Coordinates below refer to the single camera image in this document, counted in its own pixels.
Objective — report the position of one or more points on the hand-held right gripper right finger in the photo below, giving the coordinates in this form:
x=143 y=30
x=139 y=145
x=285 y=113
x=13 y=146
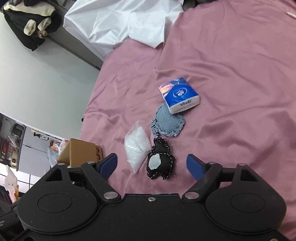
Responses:
x=195 y=166

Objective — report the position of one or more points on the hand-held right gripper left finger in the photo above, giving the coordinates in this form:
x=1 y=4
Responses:
x=108 y=165

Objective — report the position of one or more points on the brown cardboard box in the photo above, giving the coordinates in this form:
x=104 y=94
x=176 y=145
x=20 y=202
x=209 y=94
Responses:
x=79 y=153

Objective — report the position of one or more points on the black stitched plush toy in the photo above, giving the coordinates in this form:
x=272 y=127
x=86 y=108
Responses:
x=161 y=160

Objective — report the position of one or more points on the clear bag of white filling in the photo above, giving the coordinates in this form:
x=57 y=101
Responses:
x=137 y=146

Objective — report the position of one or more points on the frayed denim patch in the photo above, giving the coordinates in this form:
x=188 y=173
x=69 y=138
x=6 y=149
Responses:
x=168 y=122

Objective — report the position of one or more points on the blue tissue pack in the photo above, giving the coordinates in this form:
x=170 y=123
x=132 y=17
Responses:
x=179 y=95

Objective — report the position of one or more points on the white plastic bag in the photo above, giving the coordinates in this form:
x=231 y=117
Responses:
x=11 y=180

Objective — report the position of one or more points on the pink bedsheet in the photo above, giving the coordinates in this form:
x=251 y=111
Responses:
x=231 y=104

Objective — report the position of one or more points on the grey kitchen cabinet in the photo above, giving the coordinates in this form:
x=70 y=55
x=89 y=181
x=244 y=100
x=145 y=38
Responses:
x=34 y=150

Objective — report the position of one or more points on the grey door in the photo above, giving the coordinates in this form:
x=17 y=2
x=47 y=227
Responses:
x=67 y=45

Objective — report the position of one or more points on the white cloth cover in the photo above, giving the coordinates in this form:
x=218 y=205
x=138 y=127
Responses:
x=111 y=20

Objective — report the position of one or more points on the hanging dark and cream clothes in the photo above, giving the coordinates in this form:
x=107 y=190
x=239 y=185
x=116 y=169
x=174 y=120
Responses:
x=25 y=20

